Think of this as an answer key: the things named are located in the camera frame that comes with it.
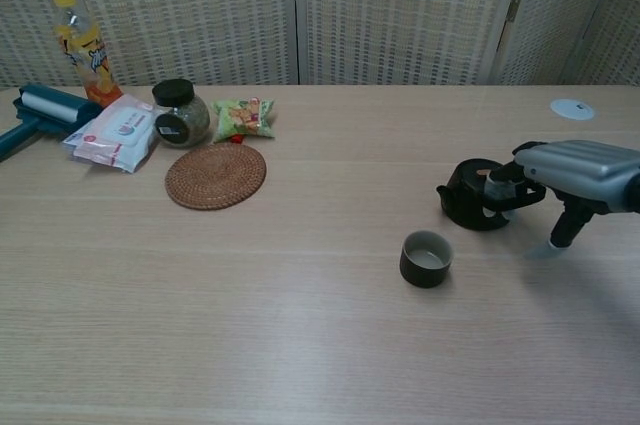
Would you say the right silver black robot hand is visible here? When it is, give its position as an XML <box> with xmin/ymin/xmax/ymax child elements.
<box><xmin>482</xmin><ymin>139</ymin><xmax>640</xmax><ymax>260</ymax></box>

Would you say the black teapot with handle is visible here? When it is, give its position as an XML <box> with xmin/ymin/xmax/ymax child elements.
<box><xmin>435</xmin><ymin>157</ymin><xmax>547</xmax><ymax>233</ymax></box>

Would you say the dark ceramic cup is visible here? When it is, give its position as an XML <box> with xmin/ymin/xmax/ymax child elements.
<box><xmin>399</xmin><ymin>230</ymin><xmax>454</xmax><ymax>289</ymax></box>

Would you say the green snack packet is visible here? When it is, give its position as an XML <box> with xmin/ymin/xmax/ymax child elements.
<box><xmin>212</xmin><ymin>96</ymin><xmax>278</xmax><ymax>145</ymax></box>

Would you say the round woven rattan coaster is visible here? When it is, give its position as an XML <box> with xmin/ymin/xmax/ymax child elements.
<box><xmin>164</xmin><ymin>142</ymin><xmax>268</xmax><ymax>211</ymax></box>

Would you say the glass jar with black lid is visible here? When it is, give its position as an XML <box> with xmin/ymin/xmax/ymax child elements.
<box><xmin>151</xmin><ymin>79</ymin><xmax>211</xmax><ymax>149</ymax></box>

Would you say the woven folding screen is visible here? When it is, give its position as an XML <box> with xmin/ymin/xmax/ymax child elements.
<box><xmin>0</xmin><ymin>0</ymin><xmax>640</xmax><ymax>91</ymax></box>

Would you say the pink wet wipes pack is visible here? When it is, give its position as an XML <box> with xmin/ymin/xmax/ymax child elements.
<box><xmin>72</xmin><ymin>93</ymin><xmax>157</xmax><ymax>175</ymax></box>

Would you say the orange drink bottle yellow cap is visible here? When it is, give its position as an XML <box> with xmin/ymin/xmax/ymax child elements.
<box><xmin>51</xmin><ymin>0</ymin><xmax>124</xmax><ymax>109</ymax></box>

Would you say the teal lint roller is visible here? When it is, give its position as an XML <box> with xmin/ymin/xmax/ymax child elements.
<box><xmin>0</xmin><ymin>82</ymin><xmax>104</xmax><ymax>162</ymax></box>

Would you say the white round cable grommet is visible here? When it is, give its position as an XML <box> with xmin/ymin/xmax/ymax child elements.
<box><xmin>549</xmin><ymin>98</ymin><xmax>598</xmax><ymax>122</ymax></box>

